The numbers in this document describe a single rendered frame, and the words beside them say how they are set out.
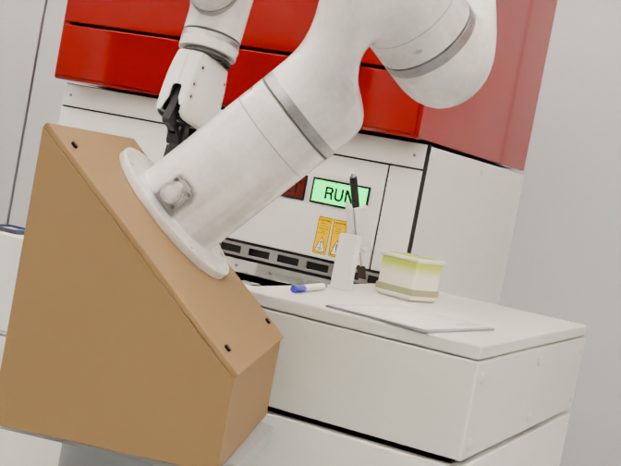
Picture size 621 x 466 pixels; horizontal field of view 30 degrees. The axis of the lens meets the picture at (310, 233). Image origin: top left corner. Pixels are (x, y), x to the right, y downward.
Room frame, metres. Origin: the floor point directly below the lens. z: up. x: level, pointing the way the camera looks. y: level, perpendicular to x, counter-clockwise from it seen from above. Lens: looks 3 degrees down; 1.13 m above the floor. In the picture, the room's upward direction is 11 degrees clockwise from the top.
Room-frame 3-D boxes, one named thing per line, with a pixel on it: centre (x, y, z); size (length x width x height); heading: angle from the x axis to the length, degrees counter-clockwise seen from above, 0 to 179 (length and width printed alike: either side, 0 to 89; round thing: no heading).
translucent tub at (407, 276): (1.82, -0.17, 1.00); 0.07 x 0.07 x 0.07; 50
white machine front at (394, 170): (2.27, 0.19, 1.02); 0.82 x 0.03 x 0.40; 65
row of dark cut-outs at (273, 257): (2.19, 0.03, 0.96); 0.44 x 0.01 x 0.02; 65
